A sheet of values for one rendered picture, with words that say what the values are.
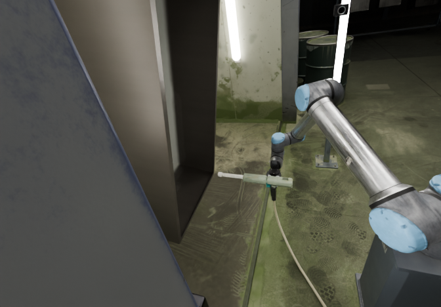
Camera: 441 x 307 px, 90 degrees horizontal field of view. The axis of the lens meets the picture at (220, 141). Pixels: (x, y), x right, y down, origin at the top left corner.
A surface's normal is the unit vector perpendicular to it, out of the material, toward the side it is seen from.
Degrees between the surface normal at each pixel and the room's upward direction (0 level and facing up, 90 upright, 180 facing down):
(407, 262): 0
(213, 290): 0
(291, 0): 90
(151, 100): 90
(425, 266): 0
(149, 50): 90
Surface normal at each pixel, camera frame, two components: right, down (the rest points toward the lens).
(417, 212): -0.16, -0.58
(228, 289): -0.15, -0.83
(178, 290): 0.94, 0.04
